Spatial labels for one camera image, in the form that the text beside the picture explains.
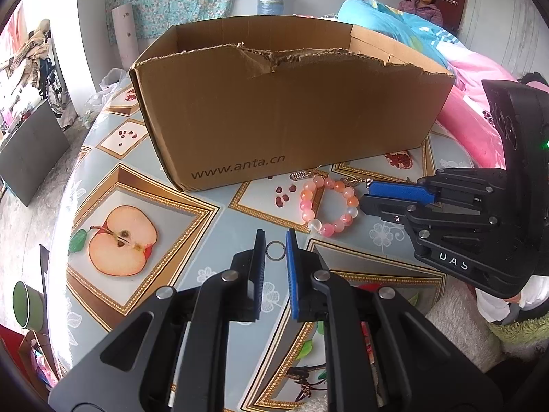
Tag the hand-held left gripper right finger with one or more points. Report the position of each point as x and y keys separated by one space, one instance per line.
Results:
x=292 y=274

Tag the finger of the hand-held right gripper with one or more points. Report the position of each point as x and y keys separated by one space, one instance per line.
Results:
x=399 y=192
x=394 y=211

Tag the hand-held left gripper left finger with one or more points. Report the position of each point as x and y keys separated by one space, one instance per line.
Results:
x=260 y=257

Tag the brown cardboard box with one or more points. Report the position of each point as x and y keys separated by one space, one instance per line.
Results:
x=278 y=116

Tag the person's right hand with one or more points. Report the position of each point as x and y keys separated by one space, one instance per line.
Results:
x=497 y=307

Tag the small metal pendant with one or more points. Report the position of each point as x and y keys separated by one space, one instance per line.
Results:
x=352 y=181

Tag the fruit print tablecloth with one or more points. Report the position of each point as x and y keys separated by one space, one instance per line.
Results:
x=206 y=231

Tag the pink quilt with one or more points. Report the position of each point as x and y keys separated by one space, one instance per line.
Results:
x=476 y=103

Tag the green fluffy cloth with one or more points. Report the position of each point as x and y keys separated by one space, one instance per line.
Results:
x=523 y=330

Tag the white fluffy blanket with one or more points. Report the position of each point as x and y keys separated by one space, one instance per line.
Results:
x=454 y=322

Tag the blue quilt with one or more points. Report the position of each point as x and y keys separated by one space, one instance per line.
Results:
x=386 y=17

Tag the white panel door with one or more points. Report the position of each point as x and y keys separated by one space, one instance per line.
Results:
x=497 y=21

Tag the clear plastic bags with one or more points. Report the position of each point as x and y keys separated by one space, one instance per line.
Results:
x=105 y=90

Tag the blue water jug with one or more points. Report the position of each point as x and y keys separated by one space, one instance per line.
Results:
x=271 y=2

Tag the green cup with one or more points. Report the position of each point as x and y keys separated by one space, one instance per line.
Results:
x=25 y=304

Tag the open cardboard box with clutter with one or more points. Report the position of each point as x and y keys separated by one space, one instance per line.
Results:
x=38 y=360

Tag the grey cabinet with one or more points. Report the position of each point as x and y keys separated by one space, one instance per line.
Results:
x=34 y=154

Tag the white paper roll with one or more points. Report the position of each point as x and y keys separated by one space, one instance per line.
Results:
x=125 y=34

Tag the wheelchair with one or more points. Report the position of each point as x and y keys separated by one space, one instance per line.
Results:
x=52 y=86

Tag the pile of clothes and baskets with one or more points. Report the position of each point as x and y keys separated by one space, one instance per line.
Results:
x=23 y=64

